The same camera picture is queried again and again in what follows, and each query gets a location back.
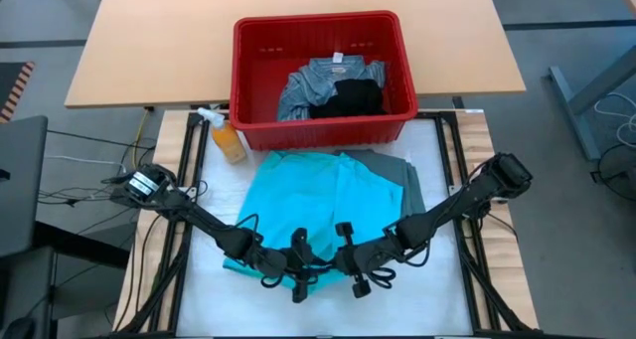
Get orange spray bottle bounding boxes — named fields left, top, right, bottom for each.
left=197, top=106, right=248, bottom=166

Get light wooden desk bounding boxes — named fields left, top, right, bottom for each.
left=64, top=0, right=528, bottom=109

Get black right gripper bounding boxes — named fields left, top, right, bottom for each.
left=332, top=221, right=406, bottom=300

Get black garment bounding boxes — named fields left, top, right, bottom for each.
left=308, top=78, right=389, bottom=121

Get white floor cable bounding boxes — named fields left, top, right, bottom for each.
left=593, top=91, right=636, bottom=149

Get black aluminium table frame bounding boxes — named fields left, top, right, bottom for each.
left=116, top=108, right=536, bottom=339

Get striped hazard floor mat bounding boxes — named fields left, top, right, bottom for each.
left=0, top=62, right=36, bottom=124

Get black round stand base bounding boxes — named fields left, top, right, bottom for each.
left=590, top=143, right=636, bottom=204

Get turquoise shorts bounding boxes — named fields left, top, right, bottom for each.
left=223, top=150, right=405, bottom=296

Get red plastic laundry bin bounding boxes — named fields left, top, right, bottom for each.
left=230, top=9, right=419, bottom=152

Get yellow floor cable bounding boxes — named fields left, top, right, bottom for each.
left=130, top=108, right=151, bottom=170

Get grey striped polo shirt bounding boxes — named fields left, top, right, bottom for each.
left=276, top=54, right=388, bottom=123

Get grey-green garment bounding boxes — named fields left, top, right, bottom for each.
left=336, top=148, right=428, bottom=219

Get grey metal desk leg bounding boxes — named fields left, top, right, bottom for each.
left=548, top=45, right=636, bottom=162

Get dark grey flat panel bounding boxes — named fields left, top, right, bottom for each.
left=0, top=114, right=49, bottom=258

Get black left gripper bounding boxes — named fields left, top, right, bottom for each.
left=249, top=227, right=320, bottom=304

